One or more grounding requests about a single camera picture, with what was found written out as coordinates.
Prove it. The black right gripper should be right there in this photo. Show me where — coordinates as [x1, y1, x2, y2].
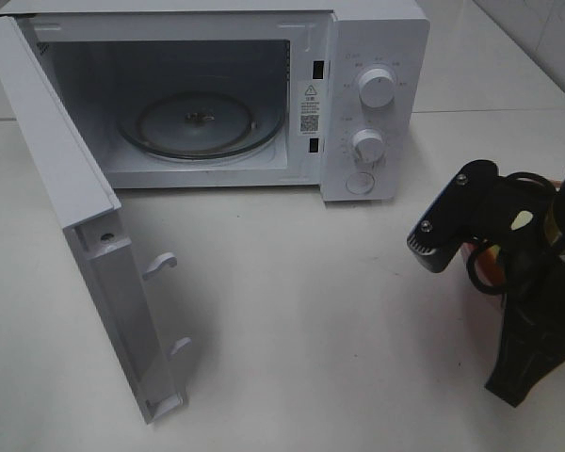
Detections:
[407, 159, 565, 407]

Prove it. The white microwave oven body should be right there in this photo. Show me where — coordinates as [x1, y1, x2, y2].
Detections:
[0, 1, 429, 223]

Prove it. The pink round plate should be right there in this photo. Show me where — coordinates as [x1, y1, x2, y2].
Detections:
[460, 243, 506, 287]

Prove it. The lower white timer knob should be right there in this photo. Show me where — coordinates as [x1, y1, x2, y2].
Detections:
[350, 129, 385, 164]

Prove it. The upper white power knob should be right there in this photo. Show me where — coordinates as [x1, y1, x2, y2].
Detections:
[358, 67, 396, 108]

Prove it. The round door release button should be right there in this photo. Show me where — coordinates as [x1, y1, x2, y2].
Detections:
[346, 171, 375, 195]

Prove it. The white microwave door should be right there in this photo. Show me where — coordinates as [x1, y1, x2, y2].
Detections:
[0, 16, 183, 424]

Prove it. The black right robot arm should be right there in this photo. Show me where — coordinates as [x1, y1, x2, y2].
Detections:
[407, 159, 565, 407]

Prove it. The white bread sandwich with lettuce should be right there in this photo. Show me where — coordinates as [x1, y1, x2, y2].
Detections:
[474, 246, 506, 287]

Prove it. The glass microwave turntable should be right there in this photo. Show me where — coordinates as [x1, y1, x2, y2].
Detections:
[118, 90, 286, 161]

